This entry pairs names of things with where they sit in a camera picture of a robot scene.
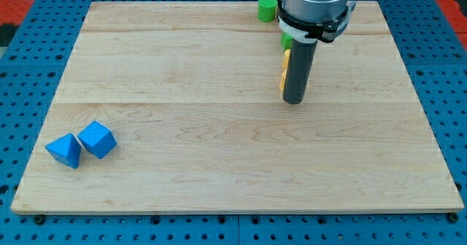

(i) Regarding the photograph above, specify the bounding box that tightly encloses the blue triangle block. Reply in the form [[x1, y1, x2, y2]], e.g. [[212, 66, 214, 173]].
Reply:
[[45, 133, 81, 168]]

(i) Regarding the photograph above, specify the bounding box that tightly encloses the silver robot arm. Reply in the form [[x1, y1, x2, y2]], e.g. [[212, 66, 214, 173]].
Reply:
[[277, 0, 355, 104]]

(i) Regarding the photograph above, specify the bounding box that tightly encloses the wooden board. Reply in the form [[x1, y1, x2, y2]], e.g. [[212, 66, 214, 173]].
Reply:
[[11, 1, 464, 215]]

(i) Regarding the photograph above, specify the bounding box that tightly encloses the blue cube block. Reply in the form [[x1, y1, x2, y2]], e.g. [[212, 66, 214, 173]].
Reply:
[[78, 121, 117, 159]]

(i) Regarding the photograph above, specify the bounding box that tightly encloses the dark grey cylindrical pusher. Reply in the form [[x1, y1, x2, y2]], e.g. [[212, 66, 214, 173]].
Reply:
[[282, 40, 317, 104]]

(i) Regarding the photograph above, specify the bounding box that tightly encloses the green block behind pusher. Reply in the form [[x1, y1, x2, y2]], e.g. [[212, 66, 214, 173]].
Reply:
[[280, 31, 293, 50]]

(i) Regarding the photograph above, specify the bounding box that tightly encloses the green cylinder block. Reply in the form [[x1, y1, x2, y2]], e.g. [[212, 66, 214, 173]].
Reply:
[[257, 0, 278, 23]]

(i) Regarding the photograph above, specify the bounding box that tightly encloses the yellow block lower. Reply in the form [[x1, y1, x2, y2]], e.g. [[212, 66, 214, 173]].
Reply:
[[279, 69, 287, 93]]

